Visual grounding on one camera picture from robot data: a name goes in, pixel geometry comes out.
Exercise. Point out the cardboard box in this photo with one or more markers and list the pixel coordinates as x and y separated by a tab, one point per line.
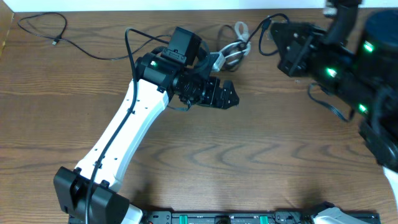
6	19

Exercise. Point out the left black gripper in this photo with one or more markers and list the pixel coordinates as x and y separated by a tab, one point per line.
208	96

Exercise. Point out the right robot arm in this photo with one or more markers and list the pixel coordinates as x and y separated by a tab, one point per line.
366	79

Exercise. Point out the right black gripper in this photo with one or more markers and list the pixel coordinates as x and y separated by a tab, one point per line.
293	61

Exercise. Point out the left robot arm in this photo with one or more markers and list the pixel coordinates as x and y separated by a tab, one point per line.
182	66

